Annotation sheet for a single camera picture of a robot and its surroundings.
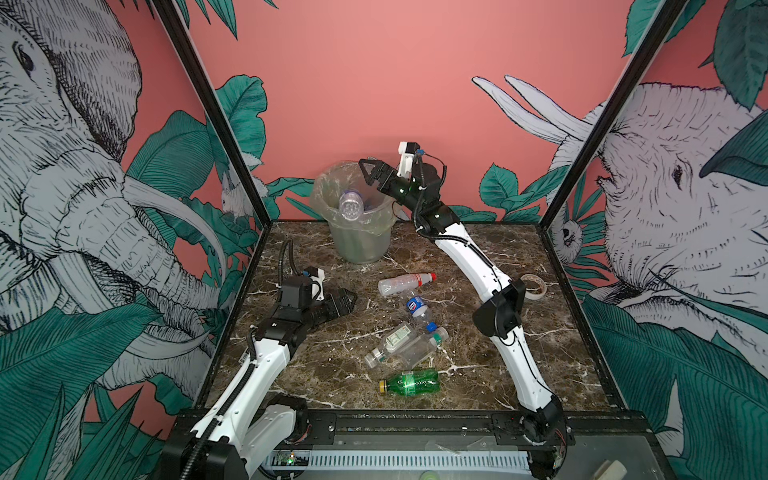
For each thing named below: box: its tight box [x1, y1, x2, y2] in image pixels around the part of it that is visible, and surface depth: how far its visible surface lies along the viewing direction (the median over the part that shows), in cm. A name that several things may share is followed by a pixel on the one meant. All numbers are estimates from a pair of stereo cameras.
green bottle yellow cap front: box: [379, 369, 441, 397], surface depth 79 cm
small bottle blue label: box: [406, 296, 428, 320], surface depth 94 cm
